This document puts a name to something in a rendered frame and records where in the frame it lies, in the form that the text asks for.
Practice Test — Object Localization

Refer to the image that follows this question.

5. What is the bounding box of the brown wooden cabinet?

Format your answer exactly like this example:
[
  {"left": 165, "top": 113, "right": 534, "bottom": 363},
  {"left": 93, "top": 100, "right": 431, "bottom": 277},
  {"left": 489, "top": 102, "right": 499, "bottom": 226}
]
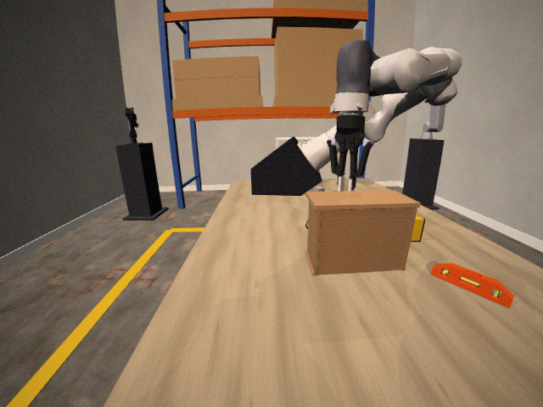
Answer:
[{"left": 305, "top": 191, "right": 421, "bottom": 276}]

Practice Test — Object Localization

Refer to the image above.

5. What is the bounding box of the orange torpedo spirit level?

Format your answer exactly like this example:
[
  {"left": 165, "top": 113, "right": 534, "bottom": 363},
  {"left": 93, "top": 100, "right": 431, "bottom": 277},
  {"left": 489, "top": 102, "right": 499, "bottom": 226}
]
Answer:
[{"left": 431, "top": 263, "right": 514, "bottom": 309}]

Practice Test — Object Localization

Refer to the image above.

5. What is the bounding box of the yellow tape measure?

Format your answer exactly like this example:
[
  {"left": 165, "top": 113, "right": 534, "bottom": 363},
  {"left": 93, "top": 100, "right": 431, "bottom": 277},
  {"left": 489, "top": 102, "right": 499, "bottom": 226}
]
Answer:
[{"left": 411, "top": 215, "right": 425, "bottom": 242}]

